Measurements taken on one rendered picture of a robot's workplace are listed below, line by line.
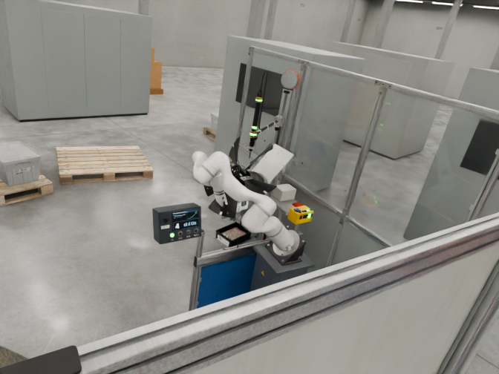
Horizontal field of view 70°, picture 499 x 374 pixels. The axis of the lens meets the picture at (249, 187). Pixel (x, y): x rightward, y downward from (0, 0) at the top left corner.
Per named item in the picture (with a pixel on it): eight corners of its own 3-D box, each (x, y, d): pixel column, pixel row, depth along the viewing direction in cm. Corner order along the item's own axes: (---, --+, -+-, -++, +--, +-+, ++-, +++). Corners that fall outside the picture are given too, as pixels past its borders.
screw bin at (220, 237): (235, 228, 279) (236, 221, 276) (250, 239, 269) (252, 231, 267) (214, 238, 263) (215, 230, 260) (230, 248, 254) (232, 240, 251)
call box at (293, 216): (302, 217, 281) (305, 205, 277) (310, 222, 274) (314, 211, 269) (286, 220, 272) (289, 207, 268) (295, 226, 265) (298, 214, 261)
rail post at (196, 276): (188, 347, 271) (199, 263, 239) (191, 351, 268) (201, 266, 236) (184, 349, 269) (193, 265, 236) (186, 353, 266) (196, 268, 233)
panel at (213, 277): (278, 305, 310) (294, 241, 282) (280, 306, 308) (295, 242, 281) (191, 337, 265) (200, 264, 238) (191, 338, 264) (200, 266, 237)
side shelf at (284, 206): (282, 194, 347) (283, 191, 346) (306, 211, 321) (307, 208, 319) (262, 197, 334) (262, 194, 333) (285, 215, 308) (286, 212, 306)
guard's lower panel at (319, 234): (227, 213, 456) (237, 145, 418) (398, 381, 266) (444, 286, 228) (225, 213, 454) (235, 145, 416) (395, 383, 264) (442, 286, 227)
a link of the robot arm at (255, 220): (286, 225, 218) (267, 203, 203) (265, 248, 215) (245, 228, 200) (274, 217, 227) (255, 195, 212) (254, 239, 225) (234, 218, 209)
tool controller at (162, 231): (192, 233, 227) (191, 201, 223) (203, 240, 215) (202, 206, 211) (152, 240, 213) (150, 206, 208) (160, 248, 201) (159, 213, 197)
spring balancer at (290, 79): (281, 87, 316) (278, 87, 310) (284, 67, 310) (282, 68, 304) (298, 90, 312) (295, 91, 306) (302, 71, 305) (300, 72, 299)
